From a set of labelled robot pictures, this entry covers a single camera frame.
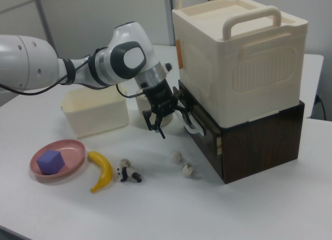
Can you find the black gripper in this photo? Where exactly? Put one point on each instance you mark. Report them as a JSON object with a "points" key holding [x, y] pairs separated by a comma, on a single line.
{"points": [[162, 98]]}

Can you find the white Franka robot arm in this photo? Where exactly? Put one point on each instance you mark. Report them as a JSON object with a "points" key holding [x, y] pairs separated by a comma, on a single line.
{"points": [[77, 61]]}

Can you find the cream open plastic bin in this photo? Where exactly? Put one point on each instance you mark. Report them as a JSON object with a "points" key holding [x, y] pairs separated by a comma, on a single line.
{"points": [[96, 109]]}

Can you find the dark wooden drawer cabinet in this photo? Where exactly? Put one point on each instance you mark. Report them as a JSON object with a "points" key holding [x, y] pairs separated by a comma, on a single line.
{"points": [[259, 146]]}

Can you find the small cream lidded trash can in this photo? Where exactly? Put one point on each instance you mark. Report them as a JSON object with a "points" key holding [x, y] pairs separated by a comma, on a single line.
{"points": [[141, 107]]}

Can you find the crumpled paper ball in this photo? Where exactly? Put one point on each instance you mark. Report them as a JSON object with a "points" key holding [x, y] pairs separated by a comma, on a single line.
{"points": [[124, 162], [176, 156], [187, 169]]}

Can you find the orange tape strip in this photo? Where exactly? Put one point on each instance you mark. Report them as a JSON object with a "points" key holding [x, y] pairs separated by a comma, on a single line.
{"points": [[179, 53]]}

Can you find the panda toy figure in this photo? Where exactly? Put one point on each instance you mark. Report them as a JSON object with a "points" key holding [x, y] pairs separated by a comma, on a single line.
{"points": [[128, 174]]}

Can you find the yellow toy banana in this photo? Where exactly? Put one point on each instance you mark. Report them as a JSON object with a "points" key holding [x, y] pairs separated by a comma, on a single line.
{"points": [[103, 170]]}

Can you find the pink plate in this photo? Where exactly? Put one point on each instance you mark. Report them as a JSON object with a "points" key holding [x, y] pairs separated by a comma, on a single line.
{"points": [[70, 154]]}

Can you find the purple cube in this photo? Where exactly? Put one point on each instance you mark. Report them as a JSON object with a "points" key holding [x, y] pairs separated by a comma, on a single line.
{"points": [[50, 162]]}

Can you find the grey metal partition post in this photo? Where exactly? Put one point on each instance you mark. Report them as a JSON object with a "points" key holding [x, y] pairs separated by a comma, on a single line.
{"points": [[45, 19], [169, 19]]}

